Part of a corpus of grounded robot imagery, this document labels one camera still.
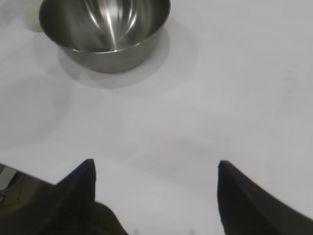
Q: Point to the stainless steel bowl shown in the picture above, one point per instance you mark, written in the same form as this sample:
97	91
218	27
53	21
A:
105	31

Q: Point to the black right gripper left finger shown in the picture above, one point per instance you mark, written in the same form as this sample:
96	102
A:
75	195

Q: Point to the white tablecloth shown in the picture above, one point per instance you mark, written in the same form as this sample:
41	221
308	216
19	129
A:
195	110

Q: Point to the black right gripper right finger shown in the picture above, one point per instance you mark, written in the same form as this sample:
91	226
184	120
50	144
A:
244	208

